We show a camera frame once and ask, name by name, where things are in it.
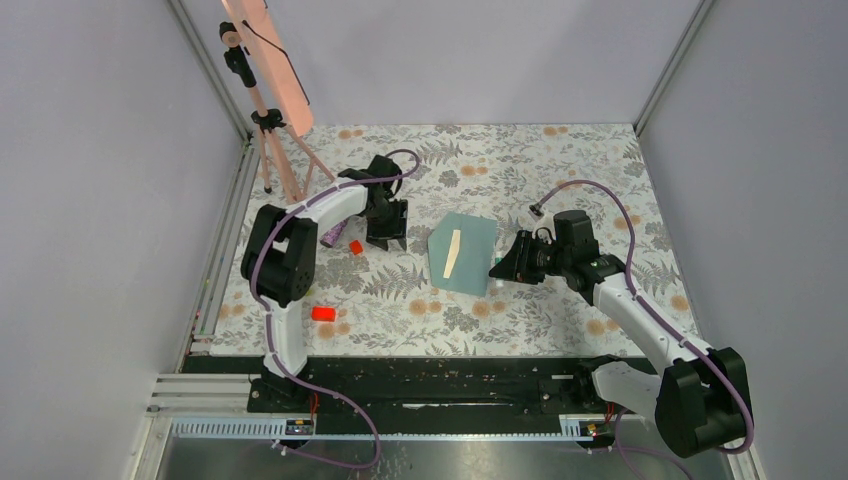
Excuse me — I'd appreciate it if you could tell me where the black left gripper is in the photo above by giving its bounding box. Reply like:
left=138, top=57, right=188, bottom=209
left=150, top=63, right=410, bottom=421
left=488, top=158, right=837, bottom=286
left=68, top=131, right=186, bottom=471
left=364, top=196, right=406, bottom=251

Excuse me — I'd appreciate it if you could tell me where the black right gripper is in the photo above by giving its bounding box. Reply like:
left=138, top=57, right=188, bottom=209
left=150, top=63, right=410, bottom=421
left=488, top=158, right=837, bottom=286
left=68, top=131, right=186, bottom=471
left=489, top=230, right=572, bottom=285

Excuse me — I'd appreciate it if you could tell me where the small glue stick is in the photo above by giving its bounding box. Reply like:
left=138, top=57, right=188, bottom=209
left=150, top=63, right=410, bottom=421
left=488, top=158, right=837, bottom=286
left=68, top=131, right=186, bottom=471
left=495, top=252, right=504, bottom=288

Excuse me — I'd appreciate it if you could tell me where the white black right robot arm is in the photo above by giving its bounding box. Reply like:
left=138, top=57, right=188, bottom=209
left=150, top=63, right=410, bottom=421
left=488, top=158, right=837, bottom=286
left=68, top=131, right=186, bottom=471
left=489, top=210, right=753, bottom=458

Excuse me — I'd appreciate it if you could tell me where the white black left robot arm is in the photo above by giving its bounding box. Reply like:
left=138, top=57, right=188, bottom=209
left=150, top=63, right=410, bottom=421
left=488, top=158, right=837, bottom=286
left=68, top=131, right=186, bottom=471
left=240, top=149, right=421, bottom=411

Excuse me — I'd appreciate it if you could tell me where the small red cube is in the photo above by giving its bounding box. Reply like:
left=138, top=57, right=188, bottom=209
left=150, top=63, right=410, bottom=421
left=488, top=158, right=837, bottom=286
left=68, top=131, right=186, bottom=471
left=349, top=240, right=364, bottom=255

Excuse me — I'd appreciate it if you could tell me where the purple glitter microphone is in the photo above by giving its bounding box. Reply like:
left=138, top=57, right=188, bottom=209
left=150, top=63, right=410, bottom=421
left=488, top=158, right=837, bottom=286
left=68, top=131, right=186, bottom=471
left=319, top=220, right=348, bottom=248

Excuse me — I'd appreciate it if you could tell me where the floral table mat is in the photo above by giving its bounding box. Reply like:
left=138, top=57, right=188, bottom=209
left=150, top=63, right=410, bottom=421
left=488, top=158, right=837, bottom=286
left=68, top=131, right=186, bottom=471
left=209, top=123, right=708, bottom=359

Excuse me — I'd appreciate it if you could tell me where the red cylinder block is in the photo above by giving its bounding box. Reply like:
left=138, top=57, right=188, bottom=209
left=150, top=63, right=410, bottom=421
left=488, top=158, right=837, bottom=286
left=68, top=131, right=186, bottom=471
left=311, top=306, right=338, bottom=322

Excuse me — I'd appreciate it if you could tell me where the pink tripod stand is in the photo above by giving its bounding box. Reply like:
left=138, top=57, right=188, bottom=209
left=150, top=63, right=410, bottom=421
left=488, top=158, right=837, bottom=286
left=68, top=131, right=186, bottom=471
left=219, top=22, right=336, bottom=203

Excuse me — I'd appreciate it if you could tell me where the pink light panel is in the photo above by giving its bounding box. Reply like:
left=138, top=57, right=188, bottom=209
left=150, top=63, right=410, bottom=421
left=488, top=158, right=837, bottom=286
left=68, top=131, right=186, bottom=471
left=222, top=0, right=314, bottom=137

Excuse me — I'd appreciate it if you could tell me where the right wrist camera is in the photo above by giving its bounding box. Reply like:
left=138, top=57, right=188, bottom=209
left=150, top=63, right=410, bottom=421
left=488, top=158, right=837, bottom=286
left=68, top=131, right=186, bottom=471
left=530, top=210, right=555, bottom=239

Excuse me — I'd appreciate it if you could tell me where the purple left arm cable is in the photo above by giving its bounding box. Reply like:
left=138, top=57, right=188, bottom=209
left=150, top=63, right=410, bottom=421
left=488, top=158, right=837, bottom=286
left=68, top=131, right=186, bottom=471
left=248, top=148, right=423, bottom=472

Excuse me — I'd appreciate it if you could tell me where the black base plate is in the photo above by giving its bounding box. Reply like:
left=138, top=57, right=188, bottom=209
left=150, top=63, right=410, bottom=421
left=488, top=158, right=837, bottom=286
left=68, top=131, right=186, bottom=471
left=180, top=355, right=654, bottom=437

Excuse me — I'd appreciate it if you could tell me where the white slotted cable duct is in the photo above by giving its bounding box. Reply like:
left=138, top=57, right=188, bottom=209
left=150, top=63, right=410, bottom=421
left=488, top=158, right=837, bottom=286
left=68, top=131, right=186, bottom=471
left=170, top=413, right=598, bottom=443

